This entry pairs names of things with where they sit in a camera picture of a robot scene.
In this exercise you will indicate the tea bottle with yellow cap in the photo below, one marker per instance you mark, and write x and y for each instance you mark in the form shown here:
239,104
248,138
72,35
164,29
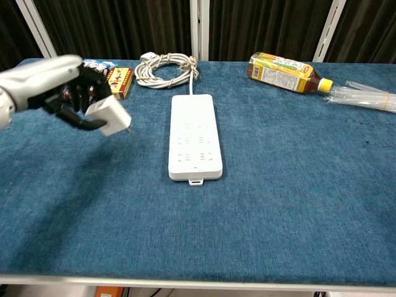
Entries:
278,74

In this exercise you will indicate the white power adapter plug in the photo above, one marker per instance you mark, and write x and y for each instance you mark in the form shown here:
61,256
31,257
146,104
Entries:
111,116

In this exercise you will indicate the white frame post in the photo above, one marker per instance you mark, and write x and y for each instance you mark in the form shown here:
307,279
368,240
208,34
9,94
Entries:
37,28
329,31
200,28

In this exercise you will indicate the brown snack packet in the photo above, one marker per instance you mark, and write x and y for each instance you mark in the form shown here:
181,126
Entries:
97,65

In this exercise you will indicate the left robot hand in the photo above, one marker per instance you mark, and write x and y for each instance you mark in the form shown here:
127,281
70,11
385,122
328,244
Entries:
46,80

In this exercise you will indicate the white power strip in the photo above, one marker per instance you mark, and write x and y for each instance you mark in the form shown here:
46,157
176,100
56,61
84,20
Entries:
195,139

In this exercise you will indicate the bundle of clear straws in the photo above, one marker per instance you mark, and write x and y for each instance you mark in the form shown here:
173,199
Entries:
362,97

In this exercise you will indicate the black curtain panel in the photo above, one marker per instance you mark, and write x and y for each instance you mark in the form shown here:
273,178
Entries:
266,24
123,28
12,31
368,31

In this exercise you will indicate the blue table mat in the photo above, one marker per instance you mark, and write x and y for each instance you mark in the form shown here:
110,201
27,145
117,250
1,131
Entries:
247,216

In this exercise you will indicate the orange box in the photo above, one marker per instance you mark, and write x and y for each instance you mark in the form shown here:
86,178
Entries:
108,292

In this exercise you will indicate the red and yellow box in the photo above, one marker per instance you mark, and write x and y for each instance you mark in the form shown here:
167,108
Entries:
122,82

